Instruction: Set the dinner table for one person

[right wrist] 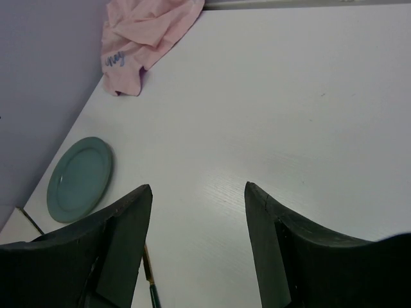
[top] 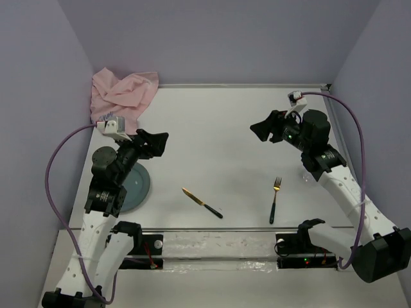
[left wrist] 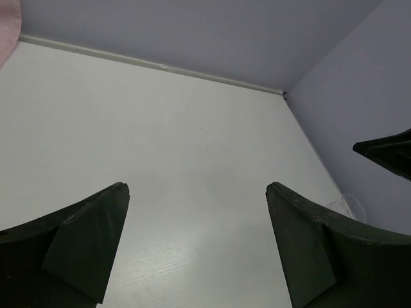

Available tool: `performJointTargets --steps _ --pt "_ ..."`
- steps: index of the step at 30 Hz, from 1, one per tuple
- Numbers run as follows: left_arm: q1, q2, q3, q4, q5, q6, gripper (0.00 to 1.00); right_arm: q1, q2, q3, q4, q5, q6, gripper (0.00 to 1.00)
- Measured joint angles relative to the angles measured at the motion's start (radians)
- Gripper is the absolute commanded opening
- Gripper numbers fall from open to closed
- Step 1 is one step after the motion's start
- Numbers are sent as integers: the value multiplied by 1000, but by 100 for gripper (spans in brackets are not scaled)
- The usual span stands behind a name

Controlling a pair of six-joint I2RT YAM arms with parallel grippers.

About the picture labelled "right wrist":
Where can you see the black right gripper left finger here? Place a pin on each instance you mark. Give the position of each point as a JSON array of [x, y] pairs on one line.
[[93, 262]]

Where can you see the pink cloth placemat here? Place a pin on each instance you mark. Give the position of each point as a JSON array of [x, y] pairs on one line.
[[137, 35]]

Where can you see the green ceramic plate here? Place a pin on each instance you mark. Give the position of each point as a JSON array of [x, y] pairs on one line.
[[79, 180]]

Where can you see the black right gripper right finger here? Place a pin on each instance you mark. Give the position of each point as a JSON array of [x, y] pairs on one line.
[[300, 263]]

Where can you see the gold knife green handle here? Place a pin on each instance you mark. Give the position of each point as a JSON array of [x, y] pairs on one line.
[[149, 277]]

